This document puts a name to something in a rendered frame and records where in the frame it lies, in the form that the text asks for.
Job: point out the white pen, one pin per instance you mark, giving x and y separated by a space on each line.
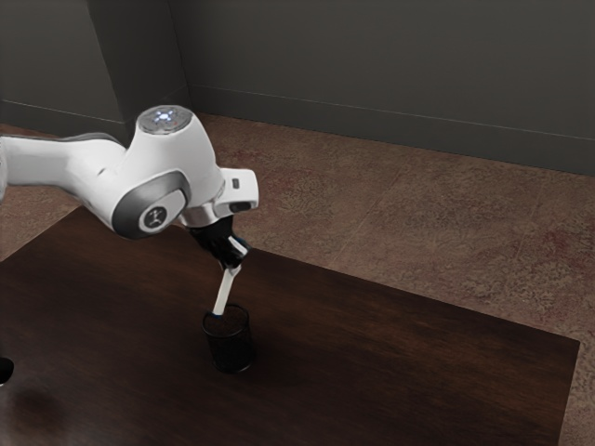
224 290

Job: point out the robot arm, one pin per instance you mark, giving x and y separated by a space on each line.
153 153

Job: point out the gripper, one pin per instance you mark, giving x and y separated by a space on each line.
217 239

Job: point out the black mesh pen holder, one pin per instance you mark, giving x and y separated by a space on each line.
230 344

